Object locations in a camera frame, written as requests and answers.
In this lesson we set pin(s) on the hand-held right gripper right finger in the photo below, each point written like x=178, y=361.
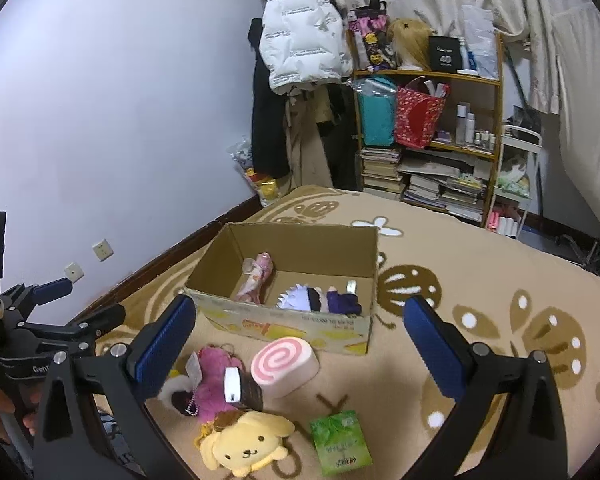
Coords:
x=432, y=355

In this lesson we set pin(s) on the wooden shelf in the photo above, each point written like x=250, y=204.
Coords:
x=430, y=76

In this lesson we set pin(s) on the white puffer jacket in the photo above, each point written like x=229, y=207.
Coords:
x=300, y=35

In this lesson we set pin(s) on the green tissue pack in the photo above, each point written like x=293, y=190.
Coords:
x=340, y=442

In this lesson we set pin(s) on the black metal stand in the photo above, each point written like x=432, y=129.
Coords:
x=582, y=255

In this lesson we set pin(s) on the white wall socket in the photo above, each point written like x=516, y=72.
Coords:
x=102, y=249
x=73, y=271

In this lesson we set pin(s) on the tan hanging garment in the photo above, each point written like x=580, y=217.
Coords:
x=307, y=152

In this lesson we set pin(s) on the pink doll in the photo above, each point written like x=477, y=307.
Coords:
x=257, y=275

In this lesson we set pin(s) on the black box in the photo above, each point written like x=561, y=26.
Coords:
x=445, y=54

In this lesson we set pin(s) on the black hanging garment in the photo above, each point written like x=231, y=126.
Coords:
x=341, y=130

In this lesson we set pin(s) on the stack of books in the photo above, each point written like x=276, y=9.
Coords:
x=380, y=170

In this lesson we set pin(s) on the blond wig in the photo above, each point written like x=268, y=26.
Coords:
x=414, y=40

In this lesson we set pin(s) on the pink swirl roll plush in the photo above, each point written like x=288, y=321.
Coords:
x=280, y=366

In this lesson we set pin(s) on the black hanging coat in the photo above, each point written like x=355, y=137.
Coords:
x=267, y=125

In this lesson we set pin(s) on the white plastic bag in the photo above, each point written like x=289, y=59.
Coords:
x=479, y=35

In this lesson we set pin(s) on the pile of magazines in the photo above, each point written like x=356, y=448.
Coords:
x=445, y=190

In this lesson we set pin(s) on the yellow dog plush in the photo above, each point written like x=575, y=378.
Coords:
x=245, y=447

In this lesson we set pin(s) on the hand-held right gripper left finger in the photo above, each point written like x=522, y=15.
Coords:
x=164, y=347

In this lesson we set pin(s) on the pink fluffy plush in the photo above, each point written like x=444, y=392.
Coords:
x=212, y=385

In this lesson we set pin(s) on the white trolley cart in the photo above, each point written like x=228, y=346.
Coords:
x=522, y=136

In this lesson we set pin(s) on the clear plastic bag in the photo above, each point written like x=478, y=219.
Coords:
x=241, y=157

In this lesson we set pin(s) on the white-haired plush doll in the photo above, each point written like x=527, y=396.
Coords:
x=320, y=301

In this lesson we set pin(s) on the red patterned bag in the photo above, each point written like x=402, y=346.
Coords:
x=417, y=120

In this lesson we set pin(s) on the row of cosmetic bottles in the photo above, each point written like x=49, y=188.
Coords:
x=472, y=132

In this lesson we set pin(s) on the beige patterned rug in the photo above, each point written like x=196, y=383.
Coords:
x=480, y=270

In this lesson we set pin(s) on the pink and black printed bag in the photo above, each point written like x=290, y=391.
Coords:
x=371, y=30

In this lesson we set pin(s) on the printed cardboard box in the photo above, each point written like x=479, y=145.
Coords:
x=300, y=329

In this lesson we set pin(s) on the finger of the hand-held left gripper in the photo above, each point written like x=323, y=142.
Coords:
x=55, y=289
x=102, y=319

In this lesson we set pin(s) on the teal bag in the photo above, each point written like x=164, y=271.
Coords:
x=377, y=120

